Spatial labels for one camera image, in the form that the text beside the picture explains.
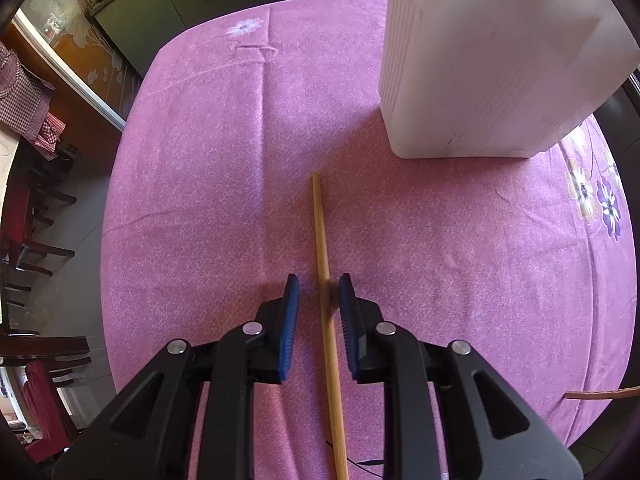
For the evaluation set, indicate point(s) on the red checkered apron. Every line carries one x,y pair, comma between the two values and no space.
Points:
25,100

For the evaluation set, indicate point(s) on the reddish brown wooden chopstick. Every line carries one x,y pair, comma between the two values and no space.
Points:
600,394

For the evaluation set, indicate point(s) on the red cushioned wooden chair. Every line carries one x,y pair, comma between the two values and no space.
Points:
45,400

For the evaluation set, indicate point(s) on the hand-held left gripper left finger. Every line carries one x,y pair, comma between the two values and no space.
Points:
290,325

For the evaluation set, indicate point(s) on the floral etched glass door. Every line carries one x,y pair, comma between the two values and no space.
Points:
75,45

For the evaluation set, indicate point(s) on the white plastic utensil basket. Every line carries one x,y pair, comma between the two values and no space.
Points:
475,60

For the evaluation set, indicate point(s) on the light bamboo chopstick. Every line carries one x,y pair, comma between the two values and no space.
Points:
322,250

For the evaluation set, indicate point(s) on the green kitchen cabinet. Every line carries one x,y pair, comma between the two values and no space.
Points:
150,25

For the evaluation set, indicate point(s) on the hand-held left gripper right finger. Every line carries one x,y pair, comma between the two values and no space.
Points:
347,325

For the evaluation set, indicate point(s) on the dark wooden chair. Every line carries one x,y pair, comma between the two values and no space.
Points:
30,240

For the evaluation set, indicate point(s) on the pink floral tablecloth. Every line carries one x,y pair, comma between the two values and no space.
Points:
200,210

